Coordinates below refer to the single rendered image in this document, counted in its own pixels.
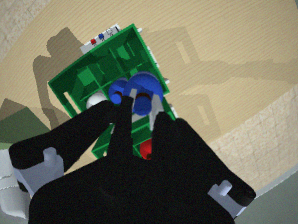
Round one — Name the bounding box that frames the red bottle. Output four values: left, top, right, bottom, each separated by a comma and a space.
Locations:
140, 138, 152, 160

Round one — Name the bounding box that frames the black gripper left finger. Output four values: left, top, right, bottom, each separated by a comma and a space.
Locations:
8, 88, 137, 209

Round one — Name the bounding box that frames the white bottle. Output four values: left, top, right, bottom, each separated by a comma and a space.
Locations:
86, 90, 107, 109

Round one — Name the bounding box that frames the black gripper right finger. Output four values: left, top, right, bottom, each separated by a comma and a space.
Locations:
149, 94, 256, 219

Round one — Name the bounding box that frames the blue bottle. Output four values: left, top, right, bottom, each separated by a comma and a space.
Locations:
123, 71, 163, 116
108, 77, 128, 104

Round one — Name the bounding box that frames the green plastic crate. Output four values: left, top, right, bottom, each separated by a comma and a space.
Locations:
91, 96, 176, 159
48, 23, 170, 118

